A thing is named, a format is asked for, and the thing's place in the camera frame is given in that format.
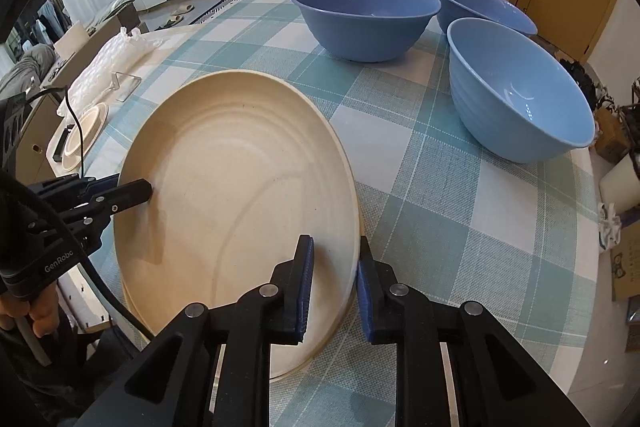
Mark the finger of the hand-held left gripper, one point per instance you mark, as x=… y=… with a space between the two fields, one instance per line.
x=75 y=187
x=131 y=194

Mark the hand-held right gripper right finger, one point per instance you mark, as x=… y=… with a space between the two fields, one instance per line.
x=365 y=297

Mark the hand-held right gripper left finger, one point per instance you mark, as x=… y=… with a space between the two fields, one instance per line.
x=304 y=292

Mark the cream round plate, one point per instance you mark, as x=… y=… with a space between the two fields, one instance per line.
x=132 y=312
x=235 y=207

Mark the light blue ribbed bowl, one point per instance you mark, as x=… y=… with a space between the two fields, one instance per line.
x=520 y=97

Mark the dark blue bowl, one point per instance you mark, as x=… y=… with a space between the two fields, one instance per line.
x=480 y=7
x=365 y=19

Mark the person's left hand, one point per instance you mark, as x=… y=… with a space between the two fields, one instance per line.
x=37 y=312

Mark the stack of small cream dishes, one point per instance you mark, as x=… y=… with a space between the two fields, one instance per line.
x=90 y=127

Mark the metal phone stand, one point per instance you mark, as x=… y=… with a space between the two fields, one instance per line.
x=125 y=86

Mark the bubble wrap sheet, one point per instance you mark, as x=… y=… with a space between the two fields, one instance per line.
x=100 y=62

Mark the person's dark clothing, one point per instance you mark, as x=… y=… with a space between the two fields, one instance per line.
x=45 y=387

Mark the beige slippers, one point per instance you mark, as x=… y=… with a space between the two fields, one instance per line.
x=177 y=14

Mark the black and white patterned rug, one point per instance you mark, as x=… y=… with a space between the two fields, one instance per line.
x=227 y=4

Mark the printed cardboard box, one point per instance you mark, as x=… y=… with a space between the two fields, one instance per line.
x=627 y=267

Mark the white trash bin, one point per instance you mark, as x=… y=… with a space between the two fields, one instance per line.
x=622 y=182

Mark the brown cardboard box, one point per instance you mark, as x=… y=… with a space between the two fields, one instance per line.
x=612 y=134

